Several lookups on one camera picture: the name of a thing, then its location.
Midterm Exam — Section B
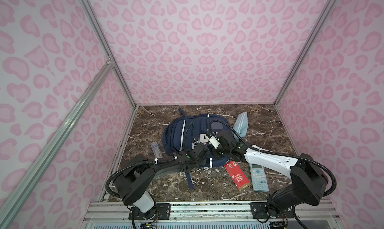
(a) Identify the navy blue student backpack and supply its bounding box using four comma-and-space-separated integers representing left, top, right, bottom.
161, 108, 241, 190

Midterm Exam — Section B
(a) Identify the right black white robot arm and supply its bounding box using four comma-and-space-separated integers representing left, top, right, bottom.
206, 120, 337, 218

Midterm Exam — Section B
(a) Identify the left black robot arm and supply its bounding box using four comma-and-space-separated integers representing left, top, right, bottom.
105, 143, 210, 219

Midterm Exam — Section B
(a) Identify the light blue pencil case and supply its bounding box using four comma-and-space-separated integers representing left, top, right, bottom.
233, 112, 249, 138

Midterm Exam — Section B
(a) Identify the red rectangular box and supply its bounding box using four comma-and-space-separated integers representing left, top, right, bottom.
225, 161, 251, 191

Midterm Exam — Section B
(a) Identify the transparent ruler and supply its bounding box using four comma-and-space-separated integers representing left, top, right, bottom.
151, 142, 163, 158

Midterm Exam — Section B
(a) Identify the teal calculator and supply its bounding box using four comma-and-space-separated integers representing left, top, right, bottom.
250, 164, 269, 193

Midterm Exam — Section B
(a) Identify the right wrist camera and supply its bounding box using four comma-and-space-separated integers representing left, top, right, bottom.
205, 132, 221, 149

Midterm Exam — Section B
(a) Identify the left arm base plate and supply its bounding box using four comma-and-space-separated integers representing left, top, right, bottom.
129, 203, 171, 221

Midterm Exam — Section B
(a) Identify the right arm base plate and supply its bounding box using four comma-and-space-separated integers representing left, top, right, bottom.
250, 202, 294, 221

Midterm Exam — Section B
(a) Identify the aluminium front rail frame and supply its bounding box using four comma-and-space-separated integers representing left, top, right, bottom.
81, 200, 344, 229

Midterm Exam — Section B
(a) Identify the aluminium diagonal frame bar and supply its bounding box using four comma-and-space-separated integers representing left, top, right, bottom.
1, 62, 114, 229

